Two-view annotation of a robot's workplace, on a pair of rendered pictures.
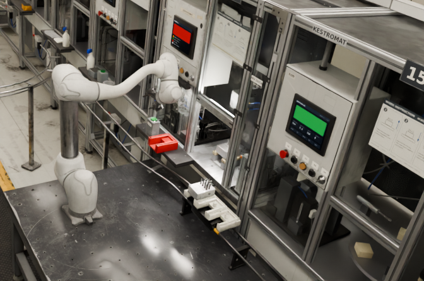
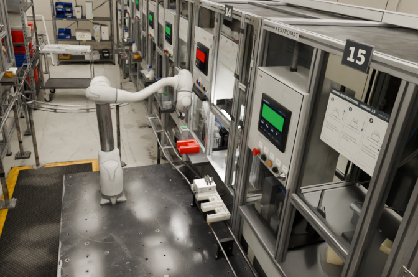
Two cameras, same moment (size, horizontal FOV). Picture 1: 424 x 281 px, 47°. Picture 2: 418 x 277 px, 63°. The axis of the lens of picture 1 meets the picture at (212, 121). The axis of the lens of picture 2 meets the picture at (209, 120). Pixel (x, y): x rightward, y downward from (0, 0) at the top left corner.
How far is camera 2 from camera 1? 87 cm
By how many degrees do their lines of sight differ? 18
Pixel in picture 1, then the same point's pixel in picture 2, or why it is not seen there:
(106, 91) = (124, 95)
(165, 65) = (180, 79)
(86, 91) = (105, 94)
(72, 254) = (89, 226)
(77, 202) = (104, 185)
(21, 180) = not seen: hidden behind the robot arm
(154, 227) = (165, 213)
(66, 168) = (102, 159)
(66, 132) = (101, 129)
